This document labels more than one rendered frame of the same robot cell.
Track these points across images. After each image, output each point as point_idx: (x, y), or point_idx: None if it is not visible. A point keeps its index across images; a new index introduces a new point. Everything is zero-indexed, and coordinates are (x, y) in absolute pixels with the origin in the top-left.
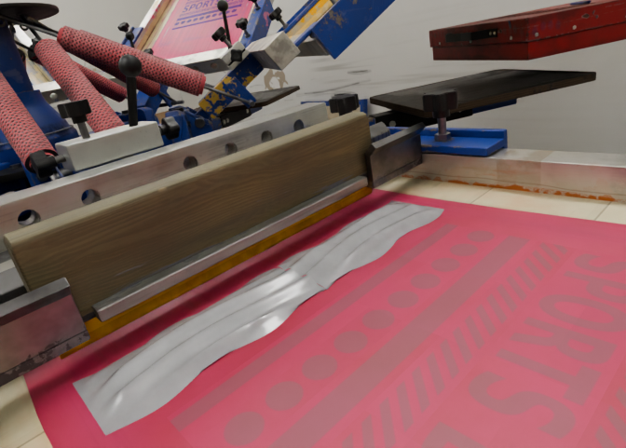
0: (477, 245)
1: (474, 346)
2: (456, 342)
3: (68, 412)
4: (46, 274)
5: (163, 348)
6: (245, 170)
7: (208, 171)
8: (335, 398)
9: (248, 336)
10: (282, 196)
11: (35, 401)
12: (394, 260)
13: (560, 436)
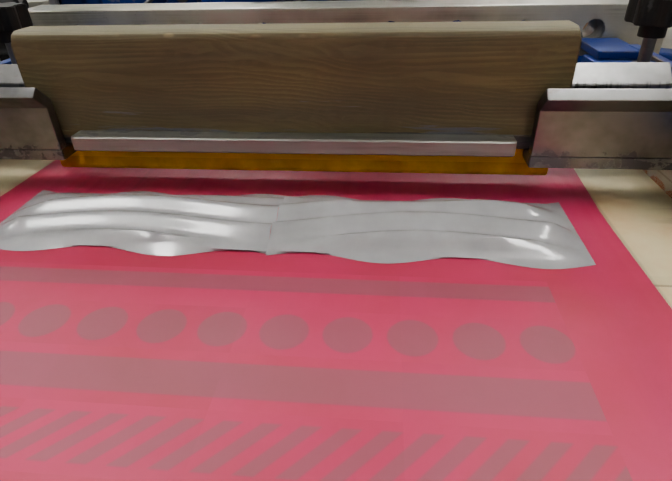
0: (509, 352)
1: (197, 462)
2: (199, 436)
3: (4, 208)
4: (38, 79)
5: (95, 205)
6: (290, 51)
7: (234, 33)
8: (45, 362)
9: (138, 244)
10: (346, 110)
11: (16, 187)
12: (382, 279)
13: None
